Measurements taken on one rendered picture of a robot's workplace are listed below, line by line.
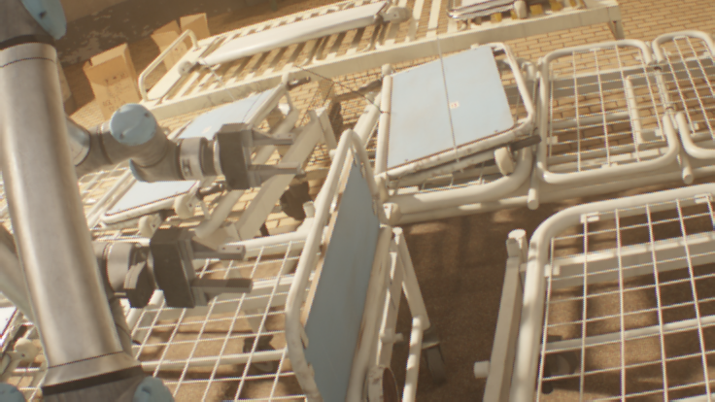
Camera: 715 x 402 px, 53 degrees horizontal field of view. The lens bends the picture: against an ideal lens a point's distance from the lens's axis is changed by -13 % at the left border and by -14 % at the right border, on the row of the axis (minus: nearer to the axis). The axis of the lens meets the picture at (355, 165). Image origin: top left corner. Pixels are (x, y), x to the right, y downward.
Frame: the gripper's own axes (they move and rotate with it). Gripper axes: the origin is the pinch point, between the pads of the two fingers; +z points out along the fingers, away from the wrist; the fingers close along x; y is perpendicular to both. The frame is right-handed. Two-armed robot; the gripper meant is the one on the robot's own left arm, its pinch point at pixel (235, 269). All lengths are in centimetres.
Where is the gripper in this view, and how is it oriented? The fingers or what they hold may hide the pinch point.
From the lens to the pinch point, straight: 129.1
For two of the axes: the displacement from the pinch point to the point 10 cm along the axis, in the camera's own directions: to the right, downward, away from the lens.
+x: 1.1, 8.9, 4.4
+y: 1.2, -4.5, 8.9
